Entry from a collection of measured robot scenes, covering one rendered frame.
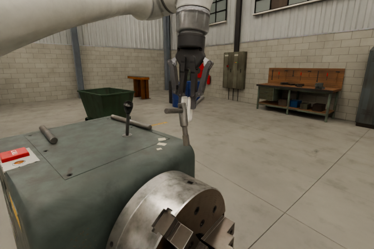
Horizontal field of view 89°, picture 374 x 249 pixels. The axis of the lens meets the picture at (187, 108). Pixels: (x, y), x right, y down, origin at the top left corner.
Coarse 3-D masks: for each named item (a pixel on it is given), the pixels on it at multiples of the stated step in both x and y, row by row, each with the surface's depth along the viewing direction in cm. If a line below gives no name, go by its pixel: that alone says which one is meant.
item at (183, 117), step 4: (180, 104) 50; (184, 104) 51; (184, 108) 50; (184, 112) 50; (180, 116) 50; (184, 116) 50; (180, 120) 50; (184, 120) 50; (180, 124) 51; (184, 124) 50; (184, 128) 50; (184, 132) 50; (184, 136) 50; (188, 136) 51; (184, 140) 50; (188, 140) 51; (184, 144) 50; (188, 144) 50
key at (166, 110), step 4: (200, 100) 68; (196, 104) 63; (168, 108) 42; (172, 108) 44; (176, 108) 47; (180, 108) 50; (168, 112) 42; (172, 112) 44; (176, 112) 46; (180, 112) 49
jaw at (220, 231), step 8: (224, 216) 55; (216, 224) 52; (224, 224) 52; (232, 224) 52; (208, 232) 49; (216, 232) 49; (224, 232) 49; (232, 232) 52; (200, 240) 48; (208, 240) 47; (216, 240) 47; (224, 240) 47; (232, 240) 48; (216, 248) 45; (224, 248) 45; (232, 248) 45
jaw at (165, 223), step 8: (168, 216) 39; (160, 224) 38; (168, 224) 38; (176, 224) 39; (160, 232) 37; (168, 232) 37; (176, 232) 37; (184, 232) 37; (192, 232) 36; (168, 240) 37; (176, 240) 36; (184, 240) 36; (192, 240) 37; (176, 248) 37; (184, 248) 35; (192, 248) 37; (200, 248) 38; (208, 248) 38
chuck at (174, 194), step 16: (176, 176) 50; (160, 192) 44; (176, 192) 43; (192, 192) 43; (208, 192) 47; (144, 208) 41; (160, 208) 40; (176, 208) 39; (192, 208) 42; (208, 208) 48; (224, 208) 56; (128, 224) 40; (144, 224) 39; (192, 224) 43; (208, 224) 49; (128, 240) 38; (144, 240) 37; (160, 240) 36
